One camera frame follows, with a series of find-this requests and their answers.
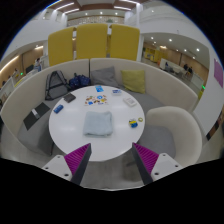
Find dark blue bag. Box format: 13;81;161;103
68;73;92;91

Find light blue towel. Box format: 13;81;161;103
82;110;114;138

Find yellow-green cushion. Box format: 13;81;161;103
120;69;147;94

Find blue rectangular box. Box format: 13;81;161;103
53;104;64;115

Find purple wall poster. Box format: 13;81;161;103
213;58;224;88

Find white flat box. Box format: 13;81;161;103
122;96;138;108

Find grey cushion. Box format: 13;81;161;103
90;65;120;88

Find white round armchair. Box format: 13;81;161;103
138;105;204;168

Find grey backpack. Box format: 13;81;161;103
44;69;69;102

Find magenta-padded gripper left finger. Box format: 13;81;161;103
41;143;92;186

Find black wallet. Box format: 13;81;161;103
63;92;77;104

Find yellow acoustic panel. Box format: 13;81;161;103
47;26;76;67
75;23;109;61
109;23;141;62

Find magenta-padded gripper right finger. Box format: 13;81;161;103
132;142;184;185

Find colourful sticker sheet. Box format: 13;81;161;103
83;94;109;107

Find ceiling lights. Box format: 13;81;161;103
33;0;201;54

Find dark grey laptop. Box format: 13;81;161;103
22;102;51;131

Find curved beige sofa bench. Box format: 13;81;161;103
0;58;199;161

